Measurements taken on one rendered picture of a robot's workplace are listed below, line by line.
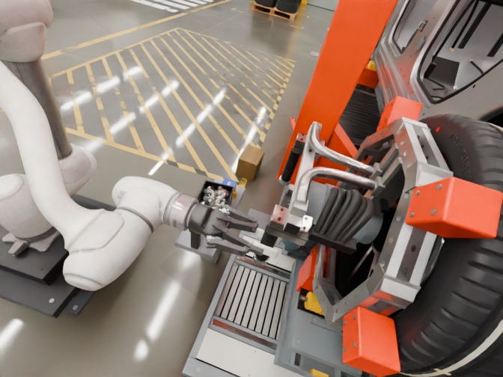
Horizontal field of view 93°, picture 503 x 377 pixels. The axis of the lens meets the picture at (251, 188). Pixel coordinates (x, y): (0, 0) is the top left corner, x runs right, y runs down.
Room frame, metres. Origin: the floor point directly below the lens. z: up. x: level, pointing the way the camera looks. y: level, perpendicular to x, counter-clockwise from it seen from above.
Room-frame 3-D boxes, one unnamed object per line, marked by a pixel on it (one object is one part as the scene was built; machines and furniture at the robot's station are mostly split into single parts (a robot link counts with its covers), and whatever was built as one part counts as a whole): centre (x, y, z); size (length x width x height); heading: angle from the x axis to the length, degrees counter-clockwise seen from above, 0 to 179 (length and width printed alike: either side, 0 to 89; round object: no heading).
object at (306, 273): (0.48, -0.37, 0.48); 0.16 x 0.12 x 0.17; 83
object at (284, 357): (0.46, -0.50, 0.13); 0.50 x 0.36 x 0.10; 173
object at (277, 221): (0.34, -0.10, 0.93); 0.09 x 0.05 x 0.05; 83
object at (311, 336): (0.46, -0.50, 0.32); 0.40 x 0.30 x 0.28; 173
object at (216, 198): (0.66, 0.14, 0.51); 0.20 x 0.14 x 0.13; 2
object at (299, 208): (0.40, -0.19, 1.03); 0.19 x 0.18 x 0.11; 83
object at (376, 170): (0.59, -0.22, 1.03); 0.19 x 0.18 x 0.11; 83
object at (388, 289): (0.48, -0.33, 0.85); 0.54 x 0.07 x 0.54; 173
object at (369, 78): (2.89, -0.76, 0.69); 0.52 x 0.17 x 0.35; 83
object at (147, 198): (0.37, 0.26, 0.83); 0.16 x 0.13 x 0.11; 83
